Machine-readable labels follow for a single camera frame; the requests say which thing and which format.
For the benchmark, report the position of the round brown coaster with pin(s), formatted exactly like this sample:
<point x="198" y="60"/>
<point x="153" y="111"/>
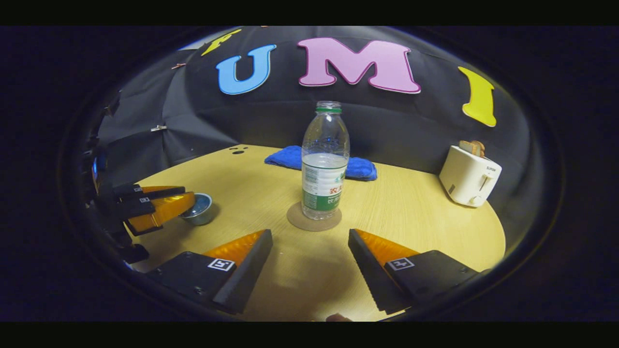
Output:
<point x="295" y="220"/>

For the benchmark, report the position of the white cloth clip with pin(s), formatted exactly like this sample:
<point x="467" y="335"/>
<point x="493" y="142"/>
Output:
<point x="158" y="128"/>

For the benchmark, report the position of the clear plastic water bottle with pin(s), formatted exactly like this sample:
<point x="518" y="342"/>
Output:
<point x="325" y="159"/>

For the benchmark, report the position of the blue towel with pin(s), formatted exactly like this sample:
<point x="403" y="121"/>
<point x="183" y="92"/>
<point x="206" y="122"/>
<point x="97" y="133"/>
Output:
<point x="285" y="157"/>

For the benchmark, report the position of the white toaster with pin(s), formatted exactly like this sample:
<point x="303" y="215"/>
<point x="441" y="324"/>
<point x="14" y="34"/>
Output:
<point x="466" y="176"/>

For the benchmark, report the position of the black backdrop cloth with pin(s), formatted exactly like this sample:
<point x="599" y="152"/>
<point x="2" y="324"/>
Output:
<point x="387" y="125"/>

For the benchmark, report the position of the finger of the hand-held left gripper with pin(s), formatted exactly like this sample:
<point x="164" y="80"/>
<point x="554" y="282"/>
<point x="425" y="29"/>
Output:
<point x="154" y="192"/>
<point x="164" y="212"/>

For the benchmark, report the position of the toast slice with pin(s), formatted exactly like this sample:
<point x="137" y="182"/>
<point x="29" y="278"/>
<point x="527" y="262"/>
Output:
<point x="480" y="149"/>
<point x="466" y="146"/>

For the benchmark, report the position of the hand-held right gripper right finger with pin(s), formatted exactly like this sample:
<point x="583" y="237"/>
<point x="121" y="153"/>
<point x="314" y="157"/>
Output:
<point x="370" y="275"/>

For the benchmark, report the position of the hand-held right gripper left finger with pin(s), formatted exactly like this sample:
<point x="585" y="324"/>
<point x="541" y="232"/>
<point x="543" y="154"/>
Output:
<point x="249" y="275"/>

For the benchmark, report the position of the dark teacup white inside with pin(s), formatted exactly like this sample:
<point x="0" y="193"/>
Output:
<point x="203" y="217"/>

